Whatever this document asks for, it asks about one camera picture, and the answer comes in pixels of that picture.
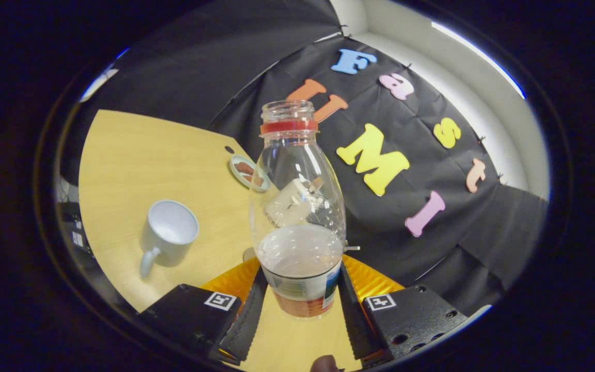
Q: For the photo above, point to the wooden table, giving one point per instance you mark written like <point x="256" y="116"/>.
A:
<point x="137" y="155"/>

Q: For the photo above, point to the clear plastic juice bottle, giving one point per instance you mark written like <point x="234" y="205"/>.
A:
<point x="297" y="248"/>

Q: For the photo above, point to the small metal rack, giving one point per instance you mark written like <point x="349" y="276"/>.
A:
<point x="353" y="248"/>

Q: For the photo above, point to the brown food pieces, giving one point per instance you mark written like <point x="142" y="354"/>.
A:
<point x="246" y="169"/>

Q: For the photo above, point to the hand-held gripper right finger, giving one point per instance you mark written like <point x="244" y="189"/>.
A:
<point x="416" y="315"/>

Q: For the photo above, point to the white ceramic cup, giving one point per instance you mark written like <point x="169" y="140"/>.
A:
<point x="166" y="248"/>

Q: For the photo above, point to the round brown coaster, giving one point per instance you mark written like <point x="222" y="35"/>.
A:
<point x="248" y="254"/>

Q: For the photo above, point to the round plate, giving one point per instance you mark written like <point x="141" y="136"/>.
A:
<point x="235" y="173"/>

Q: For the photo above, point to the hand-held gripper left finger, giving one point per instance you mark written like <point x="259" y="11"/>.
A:
<point x="189" y="315"/>

